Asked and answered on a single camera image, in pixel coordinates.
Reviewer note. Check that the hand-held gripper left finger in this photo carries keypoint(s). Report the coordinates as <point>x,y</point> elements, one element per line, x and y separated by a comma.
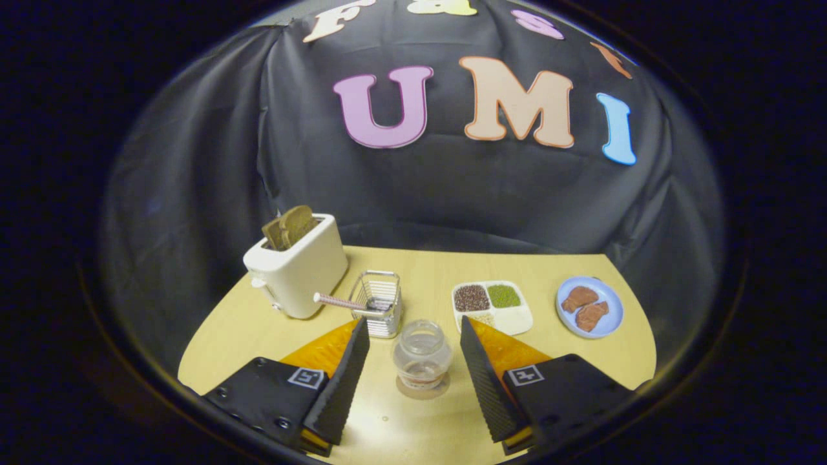
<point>342,381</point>

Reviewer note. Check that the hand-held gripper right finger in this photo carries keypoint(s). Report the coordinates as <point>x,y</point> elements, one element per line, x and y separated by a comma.
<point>488,381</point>

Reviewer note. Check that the clear glass juice bottle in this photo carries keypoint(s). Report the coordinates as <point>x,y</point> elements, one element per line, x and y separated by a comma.
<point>422,355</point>

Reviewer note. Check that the round cork coaster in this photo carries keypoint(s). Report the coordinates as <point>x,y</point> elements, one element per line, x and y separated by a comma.
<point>413,392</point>

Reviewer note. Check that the white divided grain tray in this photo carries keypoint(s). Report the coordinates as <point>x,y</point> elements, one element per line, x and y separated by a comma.
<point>513,320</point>

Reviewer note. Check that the pink striped straw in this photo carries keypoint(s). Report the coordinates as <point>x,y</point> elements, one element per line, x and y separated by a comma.
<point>333,301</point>

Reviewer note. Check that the white toaster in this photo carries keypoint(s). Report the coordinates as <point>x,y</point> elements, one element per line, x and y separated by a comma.
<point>300,278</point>

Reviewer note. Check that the brown meat piece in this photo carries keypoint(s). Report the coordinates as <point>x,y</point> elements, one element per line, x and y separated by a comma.
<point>592,316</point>
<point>579,298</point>

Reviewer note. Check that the wooden table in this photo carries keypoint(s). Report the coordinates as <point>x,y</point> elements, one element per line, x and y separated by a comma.
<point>413,271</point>

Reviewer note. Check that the blue plate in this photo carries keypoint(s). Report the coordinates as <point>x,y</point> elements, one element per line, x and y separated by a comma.
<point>614,310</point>

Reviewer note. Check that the brown toast slice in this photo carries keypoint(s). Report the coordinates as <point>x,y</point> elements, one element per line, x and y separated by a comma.
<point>272,234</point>
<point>297,226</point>

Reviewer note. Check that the black backdrop cloth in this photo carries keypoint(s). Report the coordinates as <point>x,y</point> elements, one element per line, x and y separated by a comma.
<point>194,161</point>

